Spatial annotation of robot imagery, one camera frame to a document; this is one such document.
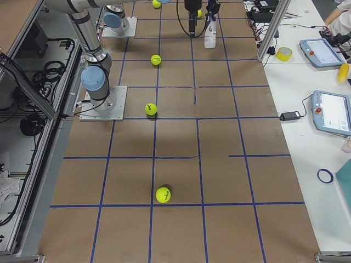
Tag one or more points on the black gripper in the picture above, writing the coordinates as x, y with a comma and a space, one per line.
191, 5

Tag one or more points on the clear tennis ball can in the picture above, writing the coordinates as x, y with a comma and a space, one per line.
210, 32

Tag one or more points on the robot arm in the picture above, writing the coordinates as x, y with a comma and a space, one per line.
95, 77
119, 14

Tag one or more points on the far Wilson tennis ball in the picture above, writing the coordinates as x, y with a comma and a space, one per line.
156, 4

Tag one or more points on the centre Head tennis ball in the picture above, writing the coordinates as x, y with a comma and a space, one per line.
156, 59

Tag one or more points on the tennis ball near gripper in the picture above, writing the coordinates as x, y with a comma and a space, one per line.
150, 109

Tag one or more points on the yellow tape roll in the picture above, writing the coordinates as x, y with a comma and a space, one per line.
284, 54

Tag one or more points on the far teach pendant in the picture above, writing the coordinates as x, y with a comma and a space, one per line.
320, 53

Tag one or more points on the teach pendant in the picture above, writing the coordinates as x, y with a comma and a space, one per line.
331, 112
320, 53

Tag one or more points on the small black adapter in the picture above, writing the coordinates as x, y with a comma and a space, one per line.
290, 116

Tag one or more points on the yellow banana toy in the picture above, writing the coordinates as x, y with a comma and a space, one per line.
344, 73

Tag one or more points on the near teach pendant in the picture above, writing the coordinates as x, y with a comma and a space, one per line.
331, 112

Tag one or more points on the teal box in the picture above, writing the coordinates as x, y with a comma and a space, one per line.
344, 181

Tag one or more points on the white crumpled cloth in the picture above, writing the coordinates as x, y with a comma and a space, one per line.
9, 186

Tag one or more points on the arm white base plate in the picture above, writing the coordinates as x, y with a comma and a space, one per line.
111, 109
116, 27

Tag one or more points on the aluminium frame post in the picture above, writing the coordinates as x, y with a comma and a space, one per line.
273, 26

